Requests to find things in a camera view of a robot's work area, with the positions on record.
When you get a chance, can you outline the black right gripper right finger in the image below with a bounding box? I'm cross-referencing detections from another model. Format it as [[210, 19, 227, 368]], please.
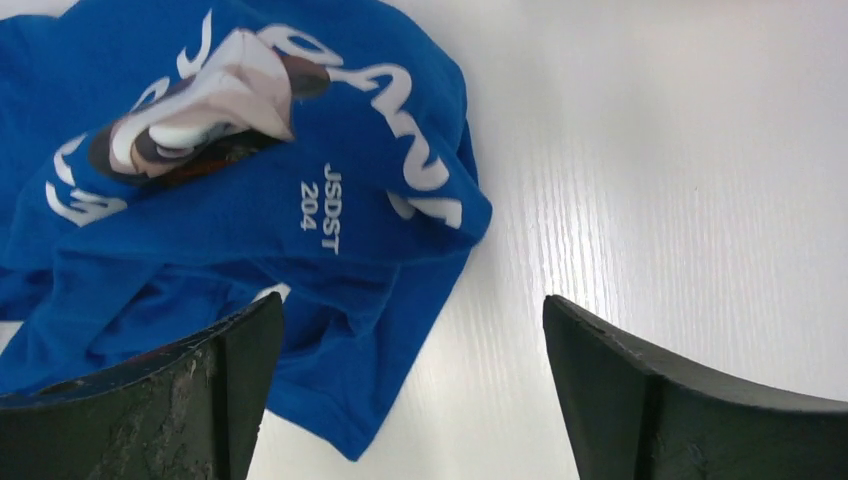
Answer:
[[543, 295, 847, 479]]

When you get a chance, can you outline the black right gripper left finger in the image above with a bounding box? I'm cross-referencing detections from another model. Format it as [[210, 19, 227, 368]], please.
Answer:
[[1, 293, 284, 479]]

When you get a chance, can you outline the blue panda print t-shirt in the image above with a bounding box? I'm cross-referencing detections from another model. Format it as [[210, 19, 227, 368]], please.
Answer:
[[1, 1, 492, 461]]

